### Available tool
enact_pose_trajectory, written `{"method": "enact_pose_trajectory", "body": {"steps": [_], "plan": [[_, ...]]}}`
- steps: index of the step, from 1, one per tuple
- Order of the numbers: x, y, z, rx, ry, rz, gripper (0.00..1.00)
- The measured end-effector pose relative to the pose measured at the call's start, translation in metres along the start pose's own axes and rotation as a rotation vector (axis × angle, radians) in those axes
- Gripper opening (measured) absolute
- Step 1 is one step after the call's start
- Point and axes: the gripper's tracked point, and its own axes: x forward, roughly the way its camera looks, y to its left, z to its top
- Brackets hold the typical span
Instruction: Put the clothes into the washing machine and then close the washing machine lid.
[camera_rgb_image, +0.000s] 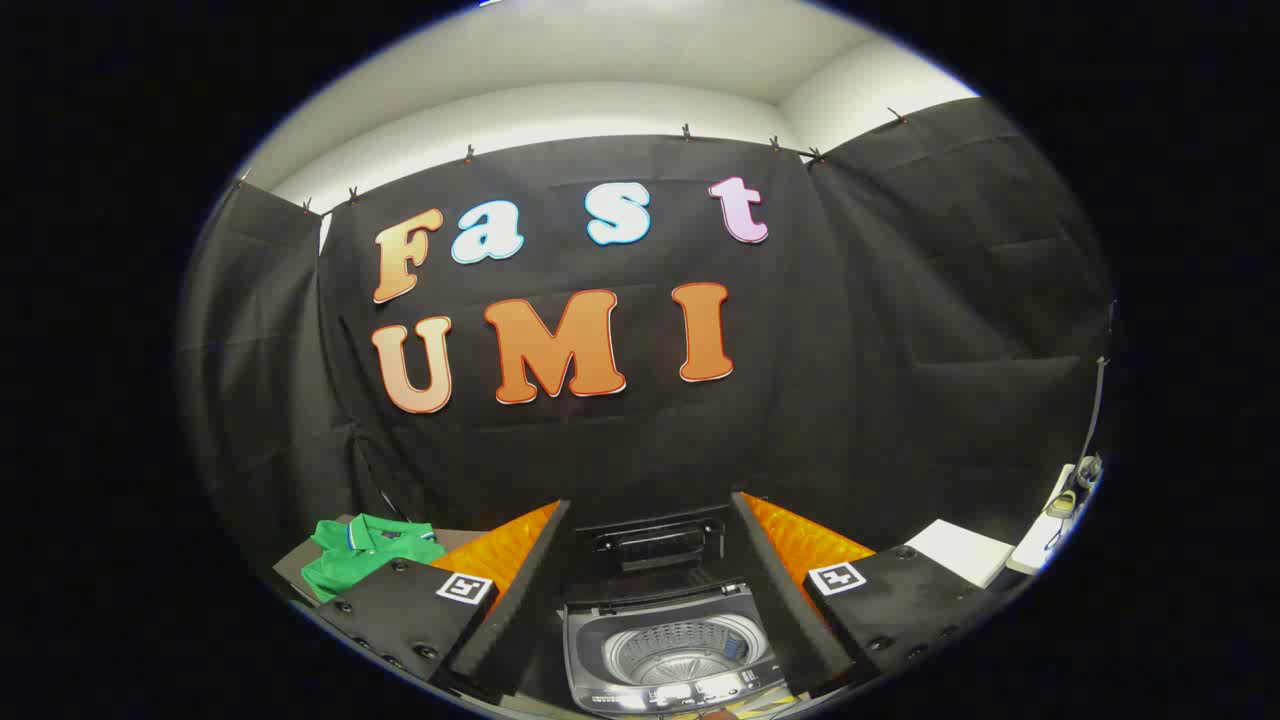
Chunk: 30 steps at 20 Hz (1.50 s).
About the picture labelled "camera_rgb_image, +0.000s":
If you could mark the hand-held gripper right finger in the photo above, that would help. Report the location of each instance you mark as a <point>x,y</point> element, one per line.
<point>785,600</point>

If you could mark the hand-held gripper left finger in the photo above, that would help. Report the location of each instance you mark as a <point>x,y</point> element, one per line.
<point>520,600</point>

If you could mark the grey washing machine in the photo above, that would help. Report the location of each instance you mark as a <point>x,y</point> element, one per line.
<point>675,650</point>

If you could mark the green polo shirt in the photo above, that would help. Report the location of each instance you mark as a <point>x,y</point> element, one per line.
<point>350,570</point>

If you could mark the black backdrop cloth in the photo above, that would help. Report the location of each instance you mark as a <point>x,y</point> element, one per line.
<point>830,400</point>

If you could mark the grey side stand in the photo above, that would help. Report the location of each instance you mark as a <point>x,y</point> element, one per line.
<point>292,568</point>

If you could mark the white shelf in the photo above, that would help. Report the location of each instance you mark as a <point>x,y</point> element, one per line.
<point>1040,545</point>

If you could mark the small yellowish object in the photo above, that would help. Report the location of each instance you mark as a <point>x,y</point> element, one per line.
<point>1062,503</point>

